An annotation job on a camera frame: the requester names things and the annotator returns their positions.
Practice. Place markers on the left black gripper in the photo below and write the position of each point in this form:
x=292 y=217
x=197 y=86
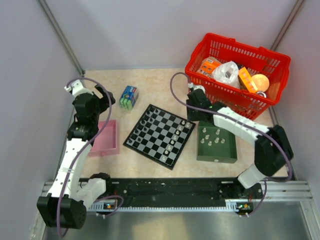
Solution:
x=101 y=101

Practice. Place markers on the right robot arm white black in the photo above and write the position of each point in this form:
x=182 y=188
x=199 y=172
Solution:
x=272 y=149

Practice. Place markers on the green plastic tray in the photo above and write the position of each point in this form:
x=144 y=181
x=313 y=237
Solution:
x=218 y=152

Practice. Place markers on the orange box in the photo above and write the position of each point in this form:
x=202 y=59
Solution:
x=208 y=65
x=247 y=81

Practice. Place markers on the red plastic basket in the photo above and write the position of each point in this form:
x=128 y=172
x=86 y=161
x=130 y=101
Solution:
x=256 y=60

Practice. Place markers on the grey cable duct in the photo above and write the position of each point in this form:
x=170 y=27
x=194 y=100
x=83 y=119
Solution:
x=227 y=206

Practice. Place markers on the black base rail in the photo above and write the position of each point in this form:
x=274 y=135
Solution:
x=180 y=192

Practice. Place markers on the white plastic bag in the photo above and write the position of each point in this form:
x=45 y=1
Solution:
x=228 y=74

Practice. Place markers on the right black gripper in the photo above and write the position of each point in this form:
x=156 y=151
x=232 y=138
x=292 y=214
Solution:
x=190 y=116

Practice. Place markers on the orange ball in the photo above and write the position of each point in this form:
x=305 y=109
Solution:
x=261 y=81

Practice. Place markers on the black white chess board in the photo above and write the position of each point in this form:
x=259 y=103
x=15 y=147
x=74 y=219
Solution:
x=153 y=132

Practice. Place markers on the orange box left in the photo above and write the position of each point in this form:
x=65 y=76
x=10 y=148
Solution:
x=208 y=65

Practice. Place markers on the orange box right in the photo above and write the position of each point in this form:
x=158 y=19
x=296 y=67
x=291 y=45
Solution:
x=247 y=81

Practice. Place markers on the pink plastic tray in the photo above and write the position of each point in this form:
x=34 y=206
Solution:
x=107 y=143

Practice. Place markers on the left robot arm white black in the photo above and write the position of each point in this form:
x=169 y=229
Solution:
x=65 y=206

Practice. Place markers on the blue green sponge pack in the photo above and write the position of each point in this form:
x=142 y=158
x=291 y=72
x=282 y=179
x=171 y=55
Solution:
x=129 y=97

